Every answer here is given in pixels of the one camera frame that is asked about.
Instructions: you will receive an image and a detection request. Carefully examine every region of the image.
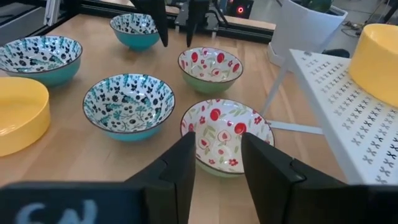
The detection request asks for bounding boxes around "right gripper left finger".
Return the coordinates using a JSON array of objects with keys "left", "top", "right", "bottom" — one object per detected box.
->
[{"left": 0, "top": 131, "right": 197, "bottom": 224}]

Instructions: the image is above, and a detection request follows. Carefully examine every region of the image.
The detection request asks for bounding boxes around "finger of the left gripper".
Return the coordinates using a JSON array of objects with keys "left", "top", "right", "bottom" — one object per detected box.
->
[
  {"left": 132, "top": 0, "right": 169, "bottom": 48},
  {"left": 185, "top": 0, "right": 211, "bottom": 48}
]

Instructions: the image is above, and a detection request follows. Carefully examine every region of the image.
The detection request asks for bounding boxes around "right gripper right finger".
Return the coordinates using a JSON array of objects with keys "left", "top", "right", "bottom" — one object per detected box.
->
[{"left": 241, "top": 132, "right": 398, "bottom": 224}]

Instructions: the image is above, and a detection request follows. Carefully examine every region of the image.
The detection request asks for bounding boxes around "teal floral ceramic bowl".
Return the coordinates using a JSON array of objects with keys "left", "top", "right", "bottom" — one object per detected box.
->
[
  {"left": 82, "top": 73, "right": 176, "bottom": 142},
  {"left": 0, "top": 35, "right": 83, "bottom": 88},
  {"left": 109, "top": 12, "right": 162, "bottom": 53}
]

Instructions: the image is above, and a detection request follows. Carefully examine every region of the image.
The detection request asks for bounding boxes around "green bowl with red flowers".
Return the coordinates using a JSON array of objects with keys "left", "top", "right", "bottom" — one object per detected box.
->
[
  {"left": 179, "top": 98, "right": 275, "bottom": 179},
  {"left": 177, "top": 47, "right": 244, "bottom": 95}
]

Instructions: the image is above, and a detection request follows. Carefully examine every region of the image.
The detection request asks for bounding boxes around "black computer tower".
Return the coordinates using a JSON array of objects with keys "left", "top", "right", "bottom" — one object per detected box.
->
[{"left": 228, "top": 0, "right": 254, "bottom": 16}]

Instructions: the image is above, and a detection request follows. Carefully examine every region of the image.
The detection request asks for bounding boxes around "white plant pot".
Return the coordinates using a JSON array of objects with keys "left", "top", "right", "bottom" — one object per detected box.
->
[{"left": 267, "top": 0, "right": 348, "bottom": 68}]

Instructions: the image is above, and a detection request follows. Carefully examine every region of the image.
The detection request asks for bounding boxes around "white perforated metal rack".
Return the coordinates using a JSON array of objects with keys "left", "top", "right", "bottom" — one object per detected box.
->
[{"left": 259, "top": 48, "right": 398, "bottom": 187}]

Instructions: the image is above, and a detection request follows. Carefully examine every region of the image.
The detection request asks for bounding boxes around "black aluminium frame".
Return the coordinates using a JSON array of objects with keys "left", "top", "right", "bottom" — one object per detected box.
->
[{"left": 0, "top": 0, "right": 276, "bottom": 44}]

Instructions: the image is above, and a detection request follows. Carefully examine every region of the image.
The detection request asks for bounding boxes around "silver aluminium bracket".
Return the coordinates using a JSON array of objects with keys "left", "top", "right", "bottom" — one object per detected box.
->
[{"left": 43, "top": 0, "right": 62, "bottom": 27}]

